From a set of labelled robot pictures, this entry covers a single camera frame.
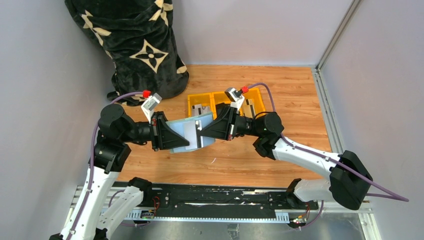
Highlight grey card with magnetic stripe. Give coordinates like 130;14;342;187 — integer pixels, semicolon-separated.
183;120;204;151

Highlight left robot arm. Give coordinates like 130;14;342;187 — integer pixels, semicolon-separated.
50;104;190;240

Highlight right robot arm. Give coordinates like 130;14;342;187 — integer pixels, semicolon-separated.
199;106;373;210

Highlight beige card in bin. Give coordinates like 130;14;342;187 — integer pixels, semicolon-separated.
242;99;256;118

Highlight yellow bin with black card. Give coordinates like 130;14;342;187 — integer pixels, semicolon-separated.
211;91;232;119

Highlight white cards in bin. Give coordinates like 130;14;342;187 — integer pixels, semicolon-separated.
191;104;212;117

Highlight yellow bin with white cards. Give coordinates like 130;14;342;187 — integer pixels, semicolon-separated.
187;93;217;119

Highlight black floral blanket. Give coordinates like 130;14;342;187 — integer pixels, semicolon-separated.
65;0;189;107

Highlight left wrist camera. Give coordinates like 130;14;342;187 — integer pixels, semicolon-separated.
141;93;163;123

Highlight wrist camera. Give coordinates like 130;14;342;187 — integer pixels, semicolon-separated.
141;93;163;123
224;87;246;111

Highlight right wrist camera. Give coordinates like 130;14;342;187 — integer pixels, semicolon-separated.
224;87;246;111

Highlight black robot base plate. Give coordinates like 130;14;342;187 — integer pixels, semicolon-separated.
114;182;316;221

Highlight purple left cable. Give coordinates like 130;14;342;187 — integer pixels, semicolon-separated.
66;91;145;240

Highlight purple cable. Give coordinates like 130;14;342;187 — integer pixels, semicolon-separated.
66;91;145;240
247;82;410;203

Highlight aluminium frame rail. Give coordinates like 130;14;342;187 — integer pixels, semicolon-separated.
312;0;364;72

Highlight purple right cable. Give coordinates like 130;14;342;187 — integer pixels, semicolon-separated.
247;82;410;203

